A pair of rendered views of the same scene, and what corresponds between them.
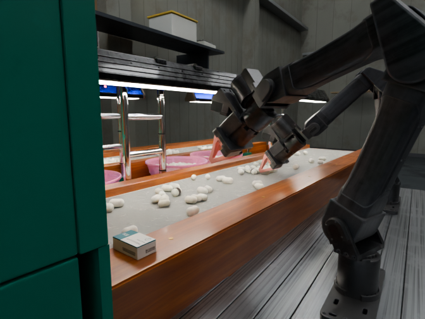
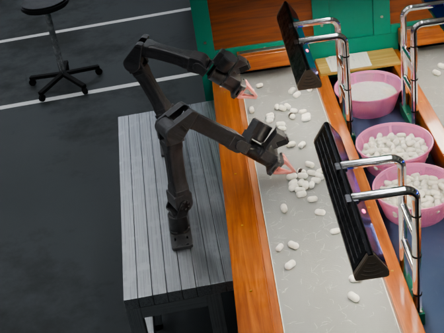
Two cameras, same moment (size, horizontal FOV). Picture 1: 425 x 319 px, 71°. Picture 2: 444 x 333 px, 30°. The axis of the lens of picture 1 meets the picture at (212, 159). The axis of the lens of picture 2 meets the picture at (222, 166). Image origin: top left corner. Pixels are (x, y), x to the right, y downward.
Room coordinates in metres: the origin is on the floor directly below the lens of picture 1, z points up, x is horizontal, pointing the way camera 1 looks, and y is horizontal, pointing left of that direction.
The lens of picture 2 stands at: (2.86, -1.79, 2.30)
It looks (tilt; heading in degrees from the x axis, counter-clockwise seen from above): 32 degrees down; 143
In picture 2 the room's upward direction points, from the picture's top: 9 degrees counter-clockwise
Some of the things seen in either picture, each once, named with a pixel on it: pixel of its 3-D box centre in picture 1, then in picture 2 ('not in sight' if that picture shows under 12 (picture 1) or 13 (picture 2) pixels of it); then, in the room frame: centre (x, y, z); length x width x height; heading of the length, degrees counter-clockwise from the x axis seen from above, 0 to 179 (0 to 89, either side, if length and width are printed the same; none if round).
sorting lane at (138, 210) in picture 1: (265, 173); (304, 190); (1.18, -0.22, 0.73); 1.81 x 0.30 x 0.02; 142
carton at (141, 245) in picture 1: (134, 243); not in sight; (0.42, 0.12, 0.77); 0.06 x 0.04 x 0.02; 52
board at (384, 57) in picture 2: not in sight; (357, 61); (0.75, 0.56, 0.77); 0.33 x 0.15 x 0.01; 52
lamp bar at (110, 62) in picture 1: (176, 76); (296, 41); (0.88, 0.10, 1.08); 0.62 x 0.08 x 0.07; 142
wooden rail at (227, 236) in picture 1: (315, 195); (244, 213); (1.05, -0.38, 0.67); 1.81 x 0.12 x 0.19; 142
